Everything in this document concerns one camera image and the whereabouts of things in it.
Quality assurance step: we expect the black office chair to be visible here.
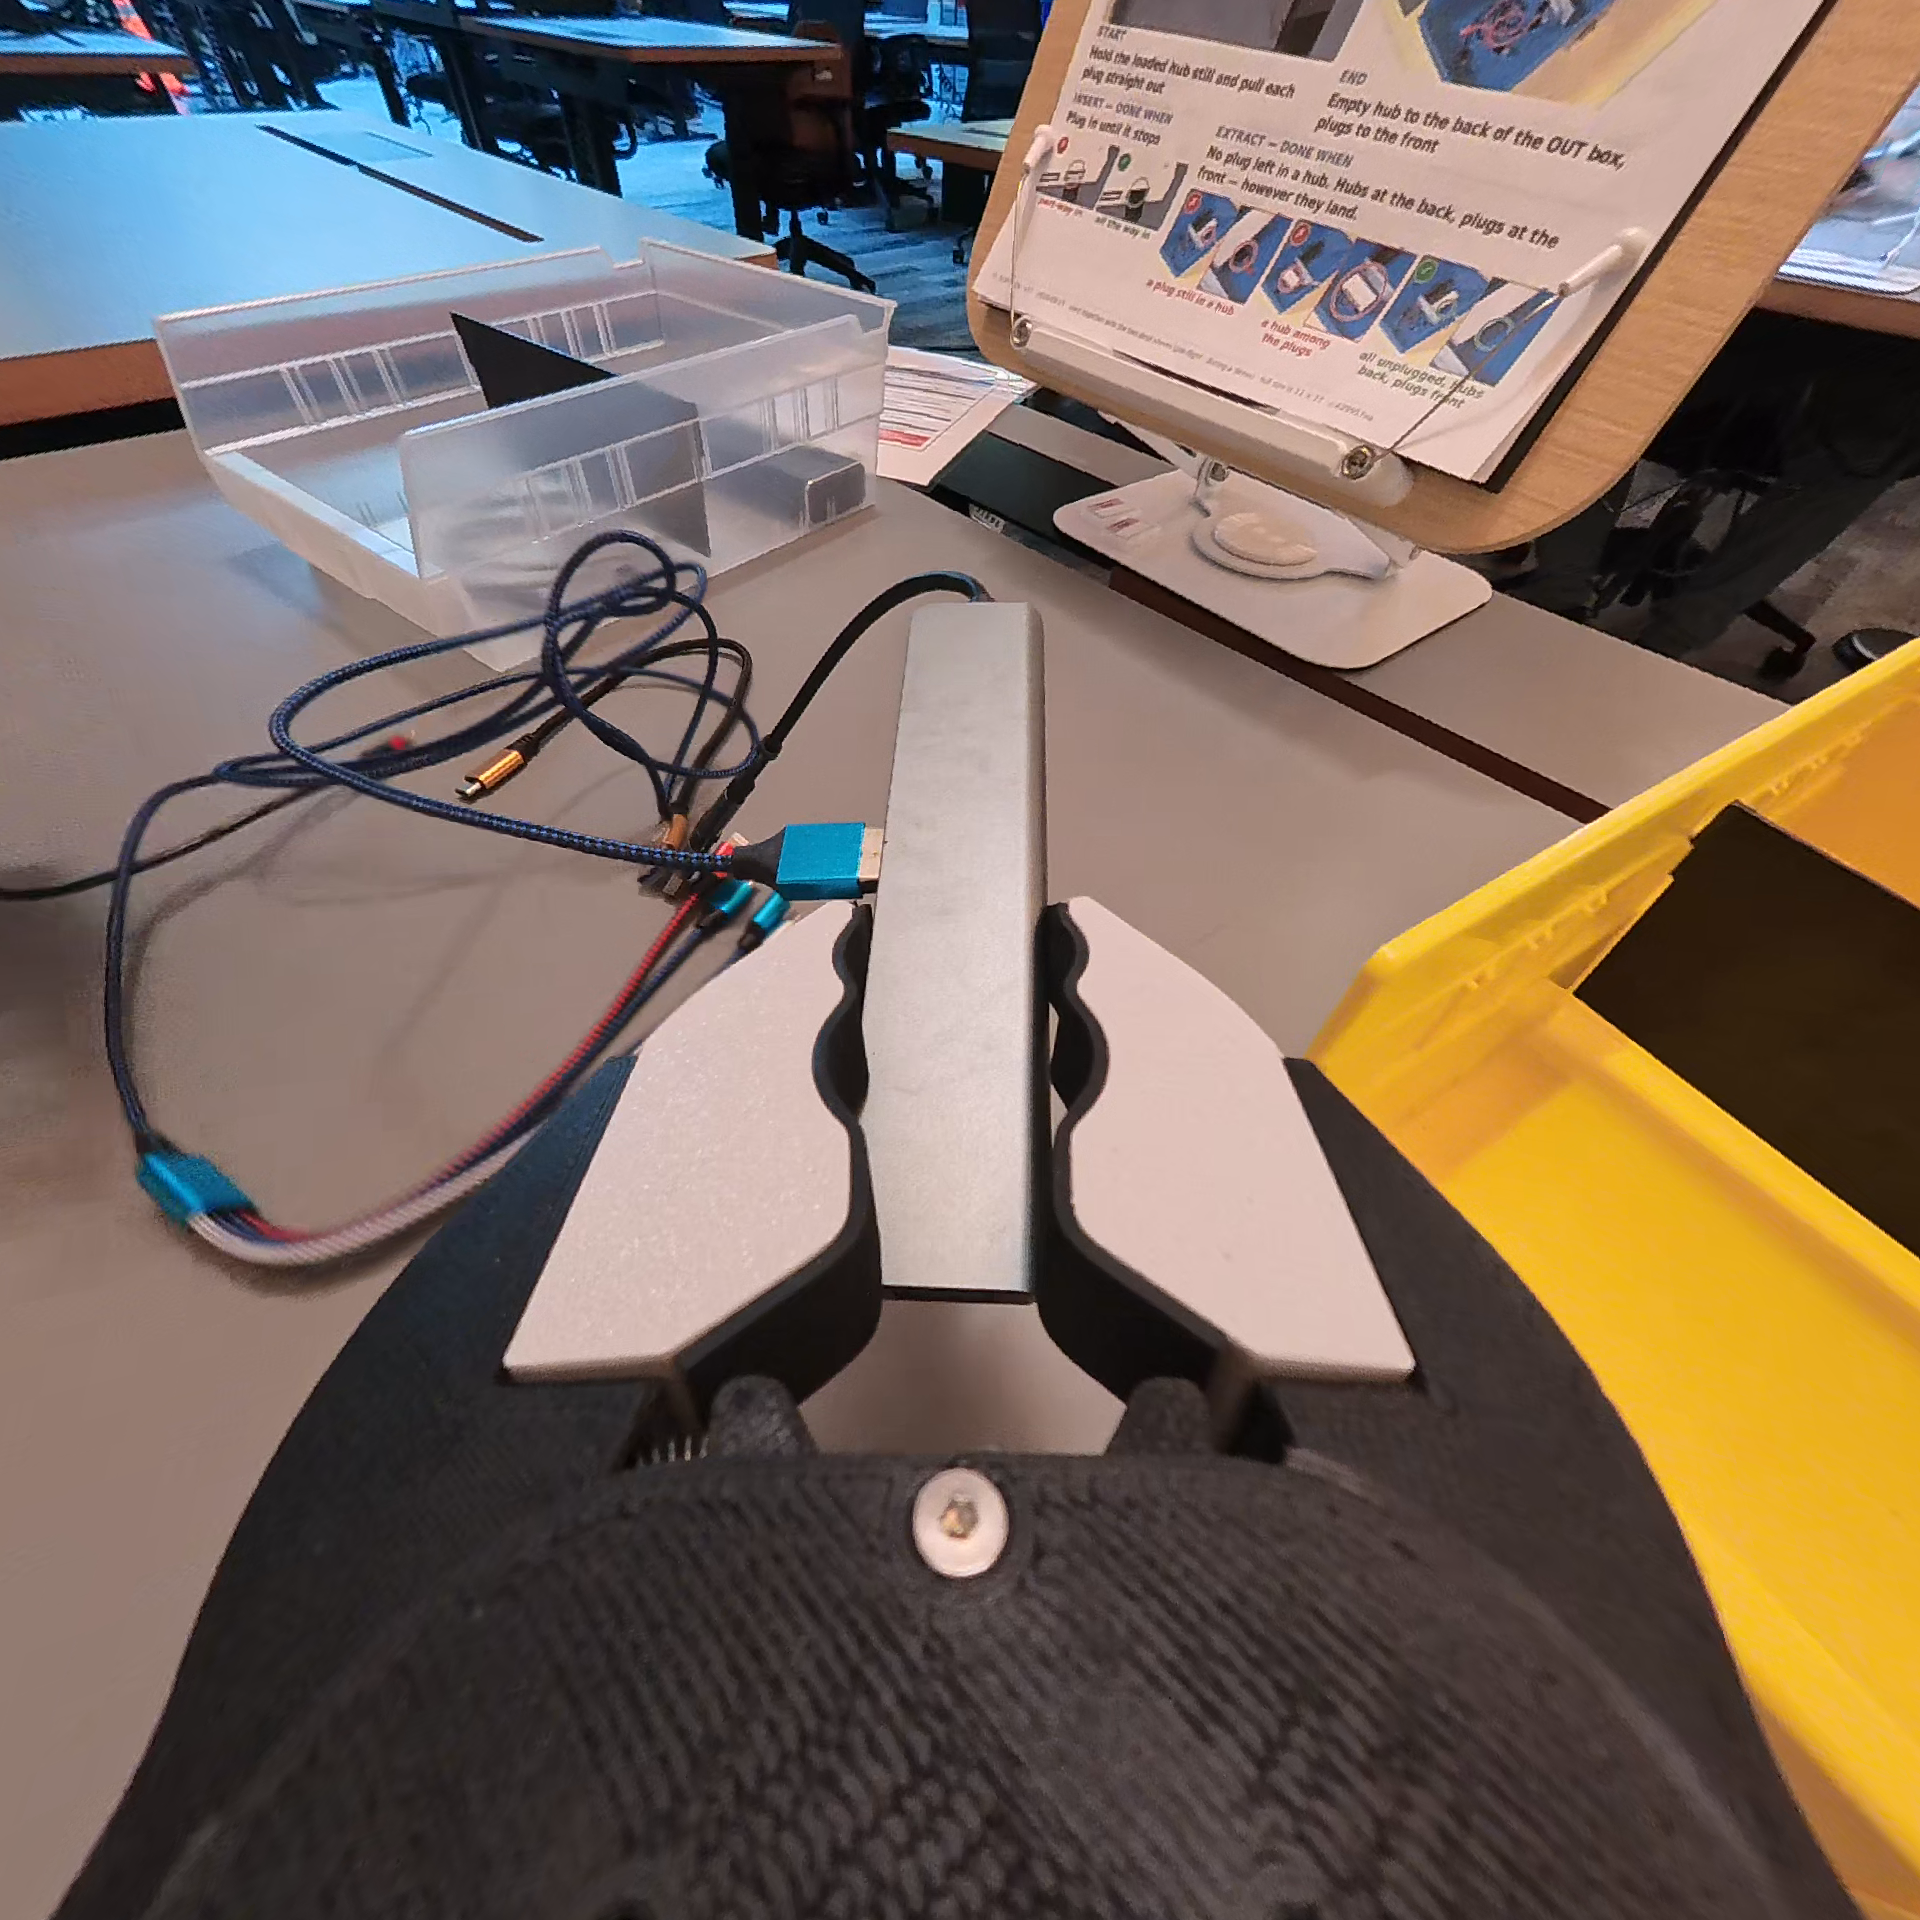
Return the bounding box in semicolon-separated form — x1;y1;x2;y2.
704;59;887;294

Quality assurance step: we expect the laminated paper sheet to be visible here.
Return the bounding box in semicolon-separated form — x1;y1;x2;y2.
872;345;1038;489

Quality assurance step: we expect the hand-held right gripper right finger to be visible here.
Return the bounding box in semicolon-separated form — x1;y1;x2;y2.
1040;895;1420;1431

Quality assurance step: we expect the black bin divider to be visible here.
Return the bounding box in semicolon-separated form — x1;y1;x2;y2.
450;310;712;559

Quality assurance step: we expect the orange plug blue braided cable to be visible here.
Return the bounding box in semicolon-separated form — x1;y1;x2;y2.
269;532;767;863

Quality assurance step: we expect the blue multi-head usb cable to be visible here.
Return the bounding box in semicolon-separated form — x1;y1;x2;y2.
104;532;888;1273

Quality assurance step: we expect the large black USB hub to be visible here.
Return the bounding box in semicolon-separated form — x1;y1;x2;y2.
1572;803;1920;1262

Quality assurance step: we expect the instruction sheet on wooden stand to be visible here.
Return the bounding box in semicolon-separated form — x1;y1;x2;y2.
967;0;1920;672

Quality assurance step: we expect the yellow plastic bin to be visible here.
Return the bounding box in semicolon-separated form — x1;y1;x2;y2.
1309;637;1920;1920

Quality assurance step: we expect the clear plastic bin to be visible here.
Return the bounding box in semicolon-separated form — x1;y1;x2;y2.
153;240;896;672

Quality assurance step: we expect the grey usb hub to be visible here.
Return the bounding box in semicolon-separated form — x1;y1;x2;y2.
861;599;1047;1304

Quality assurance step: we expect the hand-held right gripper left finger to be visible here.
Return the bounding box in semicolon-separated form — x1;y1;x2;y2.
502;902;887;1419

